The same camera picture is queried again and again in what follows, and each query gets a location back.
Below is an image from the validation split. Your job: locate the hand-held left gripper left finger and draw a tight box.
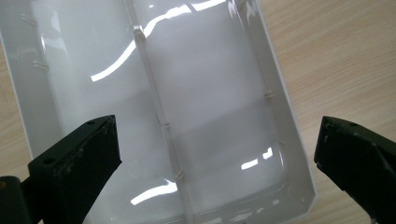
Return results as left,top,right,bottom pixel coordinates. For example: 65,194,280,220
21,114,123,224

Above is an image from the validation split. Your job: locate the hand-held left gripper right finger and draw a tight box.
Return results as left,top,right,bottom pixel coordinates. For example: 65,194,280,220
313,115,396,224

